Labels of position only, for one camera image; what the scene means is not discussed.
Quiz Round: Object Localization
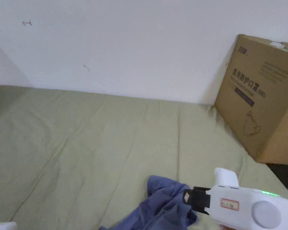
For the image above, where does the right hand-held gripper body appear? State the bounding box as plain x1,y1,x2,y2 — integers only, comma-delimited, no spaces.
183,167,288,230

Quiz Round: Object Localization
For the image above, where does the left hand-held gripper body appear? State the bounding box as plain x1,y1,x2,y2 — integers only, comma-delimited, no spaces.
0,222,18,230

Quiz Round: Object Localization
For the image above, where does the dark blue shirt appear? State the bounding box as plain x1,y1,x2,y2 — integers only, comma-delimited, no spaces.
99,175,198,230

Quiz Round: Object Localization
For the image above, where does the black flat object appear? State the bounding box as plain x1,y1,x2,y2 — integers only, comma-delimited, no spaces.
266,163,288,192

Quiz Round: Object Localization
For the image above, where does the brown cardboard carton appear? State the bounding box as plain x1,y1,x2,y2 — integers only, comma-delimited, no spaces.
214,34,288,165

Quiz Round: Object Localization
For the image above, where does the bed with pale green sheet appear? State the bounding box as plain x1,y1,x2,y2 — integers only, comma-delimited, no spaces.
0,85,288,230

